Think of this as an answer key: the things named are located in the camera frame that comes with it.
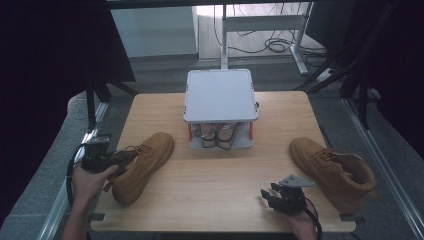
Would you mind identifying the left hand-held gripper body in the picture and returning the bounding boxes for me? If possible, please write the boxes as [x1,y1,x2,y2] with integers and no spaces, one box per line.
[80,133,113,175]

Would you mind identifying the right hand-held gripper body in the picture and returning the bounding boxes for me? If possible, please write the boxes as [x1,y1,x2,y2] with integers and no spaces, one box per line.
[269,174,317,215]

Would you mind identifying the tan suede boot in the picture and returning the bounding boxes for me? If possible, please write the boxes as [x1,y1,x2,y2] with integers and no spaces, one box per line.
[288,136,380,215]
[102,131,176,207]

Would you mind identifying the person's left hand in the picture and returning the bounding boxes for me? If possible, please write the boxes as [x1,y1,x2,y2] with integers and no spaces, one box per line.
[71,164,120,208]

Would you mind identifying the person's right hand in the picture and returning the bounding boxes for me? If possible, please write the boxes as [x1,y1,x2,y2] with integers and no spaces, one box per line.
[287,203,318,240]

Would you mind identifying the black tripod stand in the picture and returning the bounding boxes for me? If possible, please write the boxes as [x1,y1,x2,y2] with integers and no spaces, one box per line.
[84,75,140,132]
[293,46,372,131]

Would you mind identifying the dark curtain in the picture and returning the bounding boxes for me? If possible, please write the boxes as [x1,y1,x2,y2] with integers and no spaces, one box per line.
[306,0,424,161]
[0,0,137,228]

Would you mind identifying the white power strip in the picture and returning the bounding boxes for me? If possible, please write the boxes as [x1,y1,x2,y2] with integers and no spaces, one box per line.
[314,67,335,84]

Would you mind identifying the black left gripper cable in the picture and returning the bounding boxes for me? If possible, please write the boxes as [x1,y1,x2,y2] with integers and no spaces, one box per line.
[65,144,86,208]

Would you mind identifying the metal floor rail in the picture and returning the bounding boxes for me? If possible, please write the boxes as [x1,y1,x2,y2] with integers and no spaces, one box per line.
[35,100,110,240]
[342,97,424,240]

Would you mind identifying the tangle of black floor cables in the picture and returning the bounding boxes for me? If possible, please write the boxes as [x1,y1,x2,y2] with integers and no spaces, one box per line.
[212,3,328,58]

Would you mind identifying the white desk frame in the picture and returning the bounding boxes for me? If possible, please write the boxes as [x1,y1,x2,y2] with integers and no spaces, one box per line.
[219,2,315,76]

